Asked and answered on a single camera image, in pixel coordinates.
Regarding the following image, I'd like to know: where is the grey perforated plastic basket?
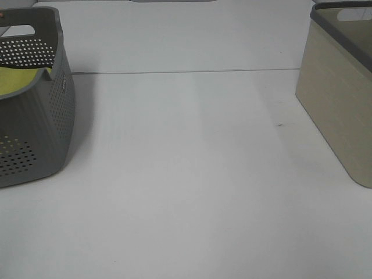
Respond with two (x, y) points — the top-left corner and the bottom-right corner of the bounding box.
(1, 7), (76, 187)

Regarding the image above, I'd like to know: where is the beige bin with grey rim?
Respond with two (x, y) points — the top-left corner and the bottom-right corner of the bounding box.
(295, 1), (371, 188)

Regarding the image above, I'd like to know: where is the yellow-green towel in basket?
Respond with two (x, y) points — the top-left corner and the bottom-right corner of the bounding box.
(1, 67), (52, 100)

